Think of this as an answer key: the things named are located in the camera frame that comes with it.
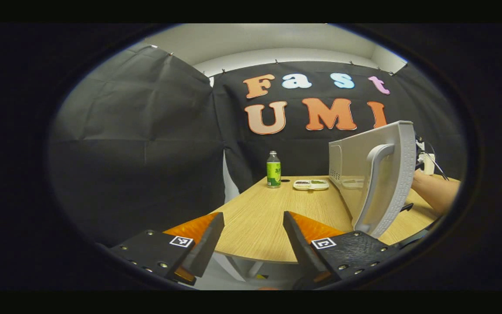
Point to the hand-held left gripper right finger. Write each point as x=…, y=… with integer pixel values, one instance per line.
x=299, y=248

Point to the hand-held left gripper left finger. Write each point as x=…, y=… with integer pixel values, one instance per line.
x=207, y=248

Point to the white microwave oven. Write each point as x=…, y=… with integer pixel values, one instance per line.
x=355, y=157

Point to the white compartment tray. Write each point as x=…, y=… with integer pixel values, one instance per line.
x=311, y=185

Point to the green label glass bottle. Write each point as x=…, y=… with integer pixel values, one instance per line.
x=273, y=172

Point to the white table frame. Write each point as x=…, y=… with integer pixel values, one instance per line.
x=254, y=268

